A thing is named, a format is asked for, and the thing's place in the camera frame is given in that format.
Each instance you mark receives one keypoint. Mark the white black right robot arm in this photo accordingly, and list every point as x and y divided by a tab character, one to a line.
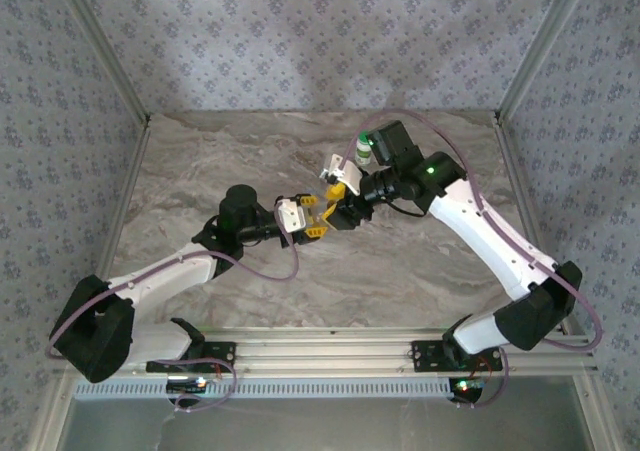
480	241

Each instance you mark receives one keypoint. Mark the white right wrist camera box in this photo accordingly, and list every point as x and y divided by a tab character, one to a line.
345	173

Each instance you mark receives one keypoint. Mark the aluminium frame post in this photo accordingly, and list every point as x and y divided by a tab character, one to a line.
107	46
541	46

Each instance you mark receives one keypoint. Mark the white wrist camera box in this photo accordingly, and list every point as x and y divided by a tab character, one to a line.
291	216
345	173

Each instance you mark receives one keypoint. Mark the aluminium side rail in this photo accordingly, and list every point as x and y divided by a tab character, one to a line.
118	221
521	196

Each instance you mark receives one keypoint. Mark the aluminium frame leg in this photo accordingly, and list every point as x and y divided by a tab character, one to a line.
50	416
595	416

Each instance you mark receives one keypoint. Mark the long aluminium base rail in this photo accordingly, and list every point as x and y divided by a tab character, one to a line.
325	351

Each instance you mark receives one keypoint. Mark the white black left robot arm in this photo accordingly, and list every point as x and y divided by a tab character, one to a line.
165	271

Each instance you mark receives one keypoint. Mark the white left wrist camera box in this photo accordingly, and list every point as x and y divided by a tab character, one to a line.
291	216

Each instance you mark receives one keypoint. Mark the white pill bottle green label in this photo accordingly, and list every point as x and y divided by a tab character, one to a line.
363	151

